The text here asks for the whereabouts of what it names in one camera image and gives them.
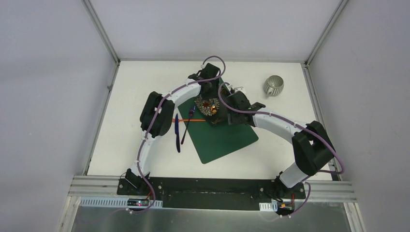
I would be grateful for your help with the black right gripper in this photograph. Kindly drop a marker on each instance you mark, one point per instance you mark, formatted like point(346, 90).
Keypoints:
point(231, 119)

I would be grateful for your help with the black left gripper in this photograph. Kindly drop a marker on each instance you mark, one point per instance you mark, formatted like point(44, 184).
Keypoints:
point(205, 93)

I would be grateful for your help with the black floral square plate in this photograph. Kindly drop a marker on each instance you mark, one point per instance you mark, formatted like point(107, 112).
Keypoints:
point(204, 108)

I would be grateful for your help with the purple metallic fork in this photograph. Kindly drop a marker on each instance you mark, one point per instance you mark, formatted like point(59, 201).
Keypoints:
point(190, 114)

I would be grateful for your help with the grey ribbed mug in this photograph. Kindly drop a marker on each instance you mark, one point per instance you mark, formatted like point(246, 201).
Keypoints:
point(273, 85)

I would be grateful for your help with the orange plastic fork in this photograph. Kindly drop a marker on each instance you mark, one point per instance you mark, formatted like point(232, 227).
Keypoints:
point(186, 120)

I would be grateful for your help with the blue plastic knife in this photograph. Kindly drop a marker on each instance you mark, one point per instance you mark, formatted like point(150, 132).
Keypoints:
point(177, 133)

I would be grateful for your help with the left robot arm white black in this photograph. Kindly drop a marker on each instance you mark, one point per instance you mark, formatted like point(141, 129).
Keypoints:
point(157, 114)

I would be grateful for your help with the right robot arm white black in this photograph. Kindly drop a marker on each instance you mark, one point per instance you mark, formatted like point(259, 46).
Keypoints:
point(312, 148)

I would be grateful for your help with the green placemat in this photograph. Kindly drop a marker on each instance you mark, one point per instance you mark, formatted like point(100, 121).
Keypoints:
point(211, 142)

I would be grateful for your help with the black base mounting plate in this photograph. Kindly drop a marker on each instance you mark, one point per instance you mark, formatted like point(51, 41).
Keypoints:
point(220, 194)

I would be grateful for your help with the right electronics board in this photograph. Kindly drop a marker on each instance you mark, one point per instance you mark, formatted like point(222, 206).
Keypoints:
point(287, 207)

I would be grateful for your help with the electronics board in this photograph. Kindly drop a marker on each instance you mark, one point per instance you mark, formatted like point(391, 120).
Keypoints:
point(138, 202)
point(287, 207)

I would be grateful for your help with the left electronics board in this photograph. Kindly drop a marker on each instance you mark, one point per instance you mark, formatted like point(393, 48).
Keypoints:
point(138, 202)

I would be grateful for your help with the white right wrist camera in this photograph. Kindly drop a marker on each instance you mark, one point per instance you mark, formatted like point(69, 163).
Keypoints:
point(236, 89)

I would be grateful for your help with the aluminium frame rail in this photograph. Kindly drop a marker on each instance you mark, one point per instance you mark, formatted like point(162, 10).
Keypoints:
point(336, 190)

